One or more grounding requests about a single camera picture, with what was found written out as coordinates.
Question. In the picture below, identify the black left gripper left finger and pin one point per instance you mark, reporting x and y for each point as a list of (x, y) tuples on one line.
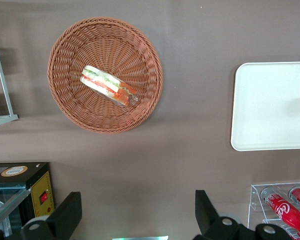
[(65, 215)]

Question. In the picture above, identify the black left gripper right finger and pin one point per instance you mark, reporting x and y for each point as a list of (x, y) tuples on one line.
[(207, 215)]

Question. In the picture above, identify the triangle sandwich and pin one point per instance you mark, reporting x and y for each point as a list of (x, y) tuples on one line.
[(107, 86)]

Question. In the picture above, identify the round brown wicker basket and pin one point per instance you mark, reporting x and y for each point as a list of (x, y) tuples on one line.
[(72, 105)]

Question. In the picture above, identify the cream rectangular plastic tray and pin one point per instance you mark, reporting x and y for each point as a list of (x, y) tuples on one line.
[(270, 107)]

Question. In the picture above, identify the black food warmer cabinet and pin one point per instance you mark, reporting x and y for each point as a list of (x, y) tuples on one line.
[(41, 185)]

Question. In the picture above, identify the clear acrylic bottle rack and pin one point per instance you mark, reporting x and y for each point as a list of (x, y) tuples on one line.
[(255, 200)]

